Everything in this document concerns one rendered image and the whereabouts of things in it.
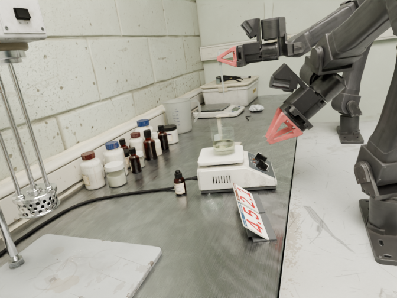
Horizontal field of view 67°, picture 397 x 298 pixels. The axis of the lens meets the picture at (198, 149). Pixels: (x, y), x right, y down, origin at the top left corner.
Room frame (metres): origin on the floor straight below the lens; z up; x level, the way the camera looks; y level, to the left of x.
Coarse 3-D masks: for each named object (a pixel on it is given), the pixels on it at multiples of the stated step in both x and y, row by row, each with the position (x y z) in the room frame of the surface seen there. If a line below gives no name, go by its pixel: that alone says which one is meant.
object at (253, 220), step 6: (246, 210) 0.55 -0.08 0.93; (246, 216) 0.53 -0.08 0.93; (252, 216) 0.54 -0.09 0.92; (258, 216) 0.56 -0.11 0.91; (246, 222) 0.50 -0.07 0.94; (252, 222) 0.51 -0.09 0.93; (258, 222) 0.53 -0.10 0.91; (252, 228) 0.49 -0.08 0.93; (258, 228) 0.50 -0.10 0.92; (264, 234) 0.49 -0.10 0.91
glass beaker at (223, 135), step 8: (216, 128) 0.74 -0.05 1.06; (224, 128) 0.74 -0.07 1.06; (232, 128) 0.75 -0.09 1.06; (216, 136) 0.74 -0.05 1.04; (224, 136) 0.74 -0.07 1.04; (232, 136) 0.75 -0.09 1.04; (216, 144) 0.75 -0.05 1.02; (224, 144) 0.74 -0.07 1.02; (232, 144) 0.75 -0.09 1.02; (216, 152) 0.75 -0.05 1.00; (224, 152) 0.74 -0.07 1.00; (232, 152) 0.74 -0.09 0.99
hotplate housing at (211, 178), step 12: (204, 168) 0.72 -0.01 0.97; (216, 168) 0.71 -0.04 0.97; (228, 168) 0.71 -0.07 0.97; (240, 168) 0.70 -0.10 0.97; (204, 180) 0.71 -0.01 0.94; (216, 180) 0.71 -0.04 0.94; (228, 180) 0.70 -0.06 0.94; (240, 180) 0.70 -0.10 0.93; (252, 180) 0.69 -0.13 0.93; (264, 180) 0.69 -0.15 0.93; (276, 180) 0.69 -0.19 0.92; (204, 192) 0.71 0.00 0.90
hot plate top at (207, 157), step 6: (204, 150) 0.81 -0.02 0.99; (210, 150) 0.80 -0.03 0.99; (240, 150) 0.77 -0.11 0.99; (204, 156) 0.76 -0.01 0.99; (210, 156) 0.76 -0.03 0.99; (216, 156) 0.75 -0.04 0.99; (228, 156) 0.74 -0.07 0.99; (234, 156) 0.73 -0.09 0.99; (240, 156) 0.72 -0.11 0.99; (198, 162) 0.72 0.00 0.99; (204, 162) 0.72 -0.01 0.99; (210, 162) 0.71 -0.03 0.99; (216, 162) 0.71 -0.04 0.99; (222, 162) 0.71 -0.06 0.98; (228, 162) 0.71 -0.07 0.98; (234, 162) 0.70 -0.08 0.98; (240, 162) 0.70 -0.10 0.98
